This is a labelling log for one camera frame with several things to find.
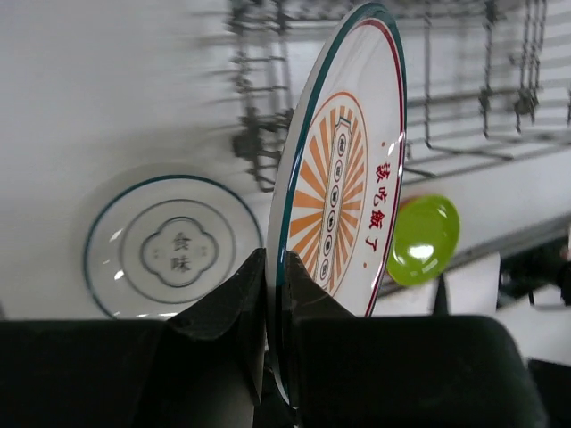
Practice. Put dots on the white patterned plate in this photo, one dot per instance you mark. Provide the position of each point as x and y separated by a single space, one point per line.
162 244

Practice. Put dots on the grey wire dish rack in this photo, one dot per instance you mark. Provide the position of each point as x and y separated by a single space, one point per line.
476 84

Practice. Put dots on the white plate colourful print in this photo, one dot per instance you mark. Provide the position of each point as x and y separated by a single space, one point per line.
339 179

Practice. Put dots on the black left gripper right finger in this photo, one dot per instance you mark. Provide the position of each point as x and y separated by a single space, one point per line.
415 371

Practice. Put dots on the lime green plastic plate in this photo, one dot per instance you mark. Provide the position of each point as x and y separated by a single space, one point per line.
425 238

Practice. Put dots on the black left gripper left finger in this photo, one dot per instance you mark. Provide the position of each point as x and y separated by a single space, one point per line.
200 368

